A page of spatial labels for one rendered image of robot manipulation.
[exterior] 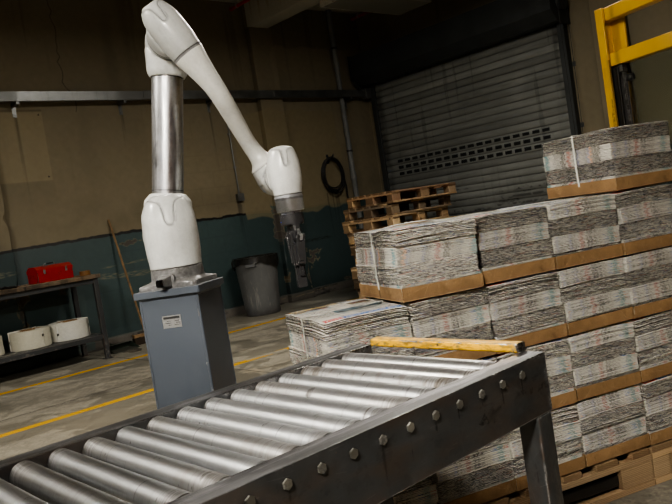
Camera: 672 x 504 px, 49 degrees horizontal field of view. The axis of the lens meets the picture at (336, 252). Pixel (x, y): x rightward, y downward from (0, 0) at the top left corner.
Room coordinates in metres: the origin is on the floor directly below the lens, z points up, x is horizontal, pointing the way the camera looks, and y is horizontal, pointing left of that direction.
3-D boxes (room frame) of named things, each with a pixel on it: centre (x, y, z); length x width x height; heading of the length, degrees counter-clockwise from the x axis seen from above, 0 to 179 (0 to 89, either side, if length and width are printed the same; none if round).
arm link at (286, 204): (2.32, 0.12, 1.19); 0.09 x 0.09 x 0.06
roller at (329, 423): (1.35, 0.16, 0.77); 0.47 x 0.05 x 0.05; 42
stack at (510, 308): (2.53, -0.40, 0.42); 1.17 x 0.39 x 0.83; 112
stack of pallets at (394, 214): (9.33, -0.90, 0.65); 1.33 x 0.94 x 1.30; 136
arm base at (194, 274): (2.17, 0.48, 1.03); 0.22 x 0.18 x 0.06; 168
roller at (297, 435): (1.30, 0.20, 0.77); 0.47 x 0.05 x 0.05; 42
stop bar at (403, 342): (1.65, -0.20, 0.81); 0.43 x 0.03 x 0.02; 42
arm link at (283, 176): (2.33, 0.13, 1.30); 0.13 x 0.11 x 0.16; 15
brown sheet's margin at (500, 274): (2.59, -0.53, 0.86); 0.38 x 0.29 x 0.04; 21
